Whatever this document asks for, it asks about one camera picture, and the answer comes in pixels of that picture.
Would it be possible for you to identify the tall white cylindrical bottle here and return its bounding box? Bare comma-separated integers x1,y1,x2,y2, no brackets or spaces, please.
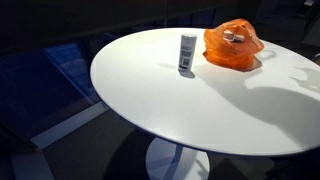
177,33,198,74

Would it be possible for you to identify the orange plastic bag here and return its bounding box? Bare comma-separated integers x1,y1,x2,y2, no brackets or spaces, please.
202,18,266,72

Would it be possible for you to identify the white-capped pill bottle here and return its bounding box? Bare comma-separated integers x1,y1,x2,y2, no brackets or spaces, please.
222,29,246,44

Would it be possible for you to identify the white round table base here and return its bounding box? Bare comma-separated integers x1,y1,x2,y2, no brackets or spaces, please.
145,137,211,180

